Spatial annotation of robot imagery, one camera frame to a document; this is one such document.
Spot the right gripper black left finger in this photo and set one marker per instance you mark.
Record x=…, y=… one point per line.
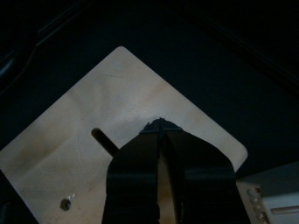
x=133, y=180

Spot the light plywood board, rounded corners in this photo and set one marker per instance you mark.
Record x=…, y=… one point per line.
x=117, y=102

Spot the grey white box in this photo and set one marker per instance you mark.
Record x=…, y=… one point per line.
x=282, y=186

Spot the perforated metal bracket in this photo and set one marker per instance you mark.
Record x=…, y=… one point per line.
x=256, y=204

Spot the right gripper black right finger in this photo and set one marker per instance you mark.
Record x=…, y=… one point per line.
x=202, y=186

